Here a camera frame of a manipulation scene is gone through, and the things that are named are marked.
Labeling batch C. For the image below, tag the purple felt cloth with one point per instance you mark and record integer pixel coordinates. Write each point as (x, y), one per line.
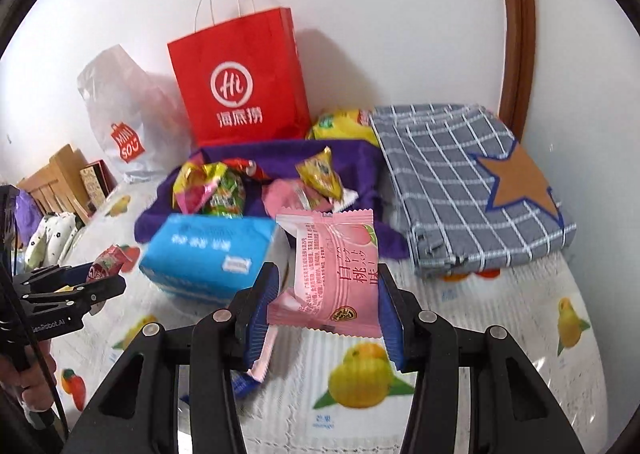
(360, 169)

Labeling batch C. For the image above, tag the yellow triangular snack packet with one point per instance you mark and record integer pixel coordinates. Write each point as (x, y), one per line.
(320, 174)

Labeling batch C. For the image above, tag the large yellow snack bag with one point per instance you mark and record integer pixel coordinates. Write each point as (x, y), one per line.
(340, 127)

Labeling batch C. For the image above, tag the grey plaid star cloth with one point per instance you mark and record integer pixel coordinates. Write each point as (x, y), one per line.
(450, 194)

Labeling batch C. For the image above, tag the fruit print bed sheet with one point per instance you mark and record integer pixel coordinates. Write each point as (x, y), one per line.
(475, 359)

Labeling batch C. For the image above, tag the white spotted cloth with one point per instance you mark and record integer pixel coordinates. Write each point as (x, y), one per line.
(50, 234)

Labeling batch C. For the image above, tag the yellow and pink snack packet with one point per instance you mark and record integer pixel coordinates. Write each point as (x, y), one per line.
(192, 181)

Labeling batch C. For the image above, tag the blue tissue pack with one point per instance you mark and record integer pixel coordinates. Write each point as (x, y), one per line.
(200, 254)

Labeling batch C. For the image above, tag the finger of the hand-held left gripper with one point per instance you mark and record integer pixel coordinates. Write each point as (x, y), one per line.
(55, 276)
(85, 296)

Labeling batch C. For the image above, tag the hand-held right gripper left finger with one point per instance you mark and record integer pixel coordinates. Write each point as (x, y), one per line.
(260, 324)

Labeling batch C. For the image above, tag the green triangular snack packet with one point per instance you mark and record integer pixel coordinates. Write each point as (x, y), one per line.
(227, 196)

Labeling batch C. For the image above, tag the brown cardboard box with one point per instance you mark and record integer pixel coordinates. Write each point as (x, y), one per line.
(97, 179)

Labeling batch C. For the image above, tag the red paper shopping bag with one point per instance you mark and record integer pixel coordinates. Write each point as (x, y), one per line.
(240, 84)

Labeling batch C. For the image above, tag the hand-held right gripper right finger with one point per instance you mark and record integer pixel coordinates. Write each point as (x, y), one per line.
(392, 324)

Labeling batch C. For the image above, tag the blue snack packet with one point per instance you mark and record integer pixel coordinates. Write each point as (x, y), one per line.
(244, 384)

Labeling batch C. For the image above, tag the person's left hand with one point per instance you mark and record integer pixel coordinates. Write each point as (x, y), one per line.
(42, 379)

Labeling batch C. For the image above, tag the orange red snack packet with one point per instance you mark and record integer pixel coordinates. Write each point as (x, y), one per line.
(247, 168)

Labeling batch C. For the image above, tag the purple fabric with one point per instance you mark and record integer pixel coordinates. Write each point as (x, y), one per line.
(27, 211)

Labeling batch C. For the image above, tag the white plastic shopping bag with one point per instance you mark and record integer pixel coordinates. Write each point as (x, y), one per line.
(125, 124)

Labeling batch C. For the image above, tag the wooden furniture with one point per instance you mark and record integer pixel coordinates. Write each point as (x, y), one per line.
(55, 179)

